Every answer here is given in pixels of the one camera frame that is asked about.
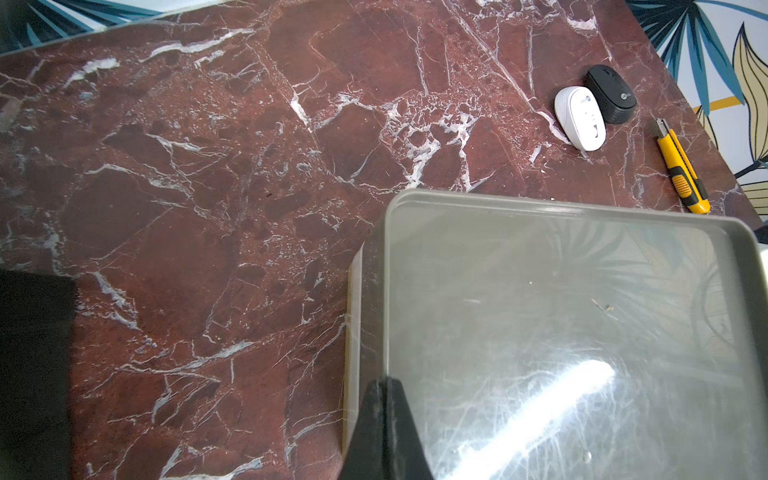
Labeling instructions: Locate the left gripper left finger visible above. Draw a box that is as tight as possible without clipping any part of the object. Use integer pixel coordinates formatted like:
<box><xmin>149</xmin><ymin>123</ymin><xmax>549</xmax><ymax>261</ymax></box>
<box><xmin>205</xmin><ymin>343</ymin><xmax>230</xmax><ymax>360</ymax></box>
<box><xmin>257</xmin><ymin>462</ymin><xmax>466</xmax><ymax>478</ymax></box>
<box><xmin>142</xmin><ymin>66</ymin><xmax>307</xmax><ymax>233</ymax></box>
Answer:
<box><xmin>339</xmin><ymin>377</ymin><xmax>386</xmax><ymax>480</ymax></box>

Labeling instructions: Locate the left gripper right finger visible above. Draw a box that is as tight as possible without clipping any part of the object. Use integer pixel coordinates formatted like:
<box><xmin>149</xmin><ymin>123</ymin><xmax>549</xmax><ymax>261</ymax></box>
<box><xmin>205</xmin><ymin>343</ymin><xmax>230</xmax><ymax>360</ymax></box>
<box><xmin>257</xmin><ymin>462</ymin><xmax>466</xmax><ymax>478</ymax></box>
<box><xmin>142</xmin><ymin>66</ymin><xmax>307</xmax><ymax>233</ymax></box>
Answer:
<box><xmin>383</xmin><ymin>377</ymin><xmax>433</xmax><ymax>480</ymax></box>

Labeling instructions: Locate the grey drawer unit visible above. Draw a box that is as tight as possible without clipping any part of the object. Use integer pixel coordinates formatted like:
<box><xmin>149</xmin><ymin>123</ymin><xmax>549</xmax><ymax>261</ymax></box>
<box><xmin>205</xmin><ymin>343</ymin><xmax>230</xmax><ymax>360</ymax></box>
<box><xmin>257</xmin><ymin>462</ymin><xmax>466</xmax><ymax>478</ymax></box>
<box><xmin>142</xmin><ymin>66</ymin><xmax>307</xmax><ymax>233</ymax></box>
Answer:
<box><xmin>342</xmin><ymin>190</ymin><xmax>767</xmax><ymax>479</ymax></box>

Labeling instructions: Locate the white computer mouse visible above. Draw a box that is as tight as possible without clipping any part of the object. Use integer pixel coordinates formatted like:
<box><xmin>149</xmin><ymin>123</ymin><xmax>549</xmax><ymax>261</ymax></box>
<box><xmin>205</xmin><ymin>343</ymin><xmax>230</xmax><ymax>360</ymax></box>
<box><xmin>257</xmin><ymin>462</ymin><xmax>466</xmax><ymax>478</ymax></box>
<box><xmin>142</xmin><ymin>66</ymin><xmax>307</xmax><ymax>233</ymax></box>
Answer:
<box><xmin>554</xmin><ymin>86</ymin><xmax>606</xmax><ymax>152</ymax></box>

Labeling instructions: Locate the black computer mouse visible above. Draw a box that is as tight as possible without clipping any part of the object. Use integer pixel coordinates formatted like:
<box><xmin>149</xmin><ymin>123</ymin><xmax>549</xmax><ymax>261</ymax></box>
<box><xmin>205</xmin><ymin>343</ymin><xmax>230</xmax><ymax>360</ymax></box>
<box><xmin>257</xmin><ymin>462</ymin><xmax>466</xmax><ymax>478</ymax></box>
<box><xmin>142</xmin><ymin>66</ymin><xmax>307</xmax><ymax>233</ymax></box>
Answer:
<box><xmin>584</xmin><ymin>64</ymin><xmax>637</xmax><ymax>124</ymax></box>

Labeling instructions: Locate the yellow plastic toolbox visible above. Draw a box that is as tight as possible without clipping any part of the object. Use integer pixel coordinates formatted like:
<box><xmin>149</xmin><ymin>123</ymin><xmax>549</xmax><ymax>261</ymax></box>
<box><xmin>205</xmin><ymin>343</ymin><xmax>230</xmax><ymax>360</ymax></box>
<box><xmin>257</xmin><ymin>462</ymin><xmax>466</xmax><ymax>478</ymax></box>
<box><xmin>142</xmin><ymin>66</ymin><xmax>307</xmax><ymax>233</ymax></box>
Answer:
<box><xmin>1</xmin><ymin>270</ymin><xmax>78</xmax><ymax>479</ymax></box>

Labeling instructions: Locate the yellow utility knife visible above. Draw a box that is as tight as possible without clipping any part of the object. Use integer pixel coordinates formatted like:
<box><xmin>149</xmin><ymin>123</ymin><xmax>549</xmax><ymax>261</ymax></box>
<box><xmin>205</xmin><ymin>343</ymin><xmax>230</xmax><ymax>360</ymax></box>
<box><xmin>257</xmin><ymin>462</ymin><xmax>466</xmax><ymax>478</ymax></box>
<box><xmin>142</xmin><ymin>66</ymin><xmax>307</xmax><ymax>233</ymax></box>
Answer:
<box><xmin>655</xmin><ymin>118</ymin><xmax>711</xmax><ymax>215</ymax></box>

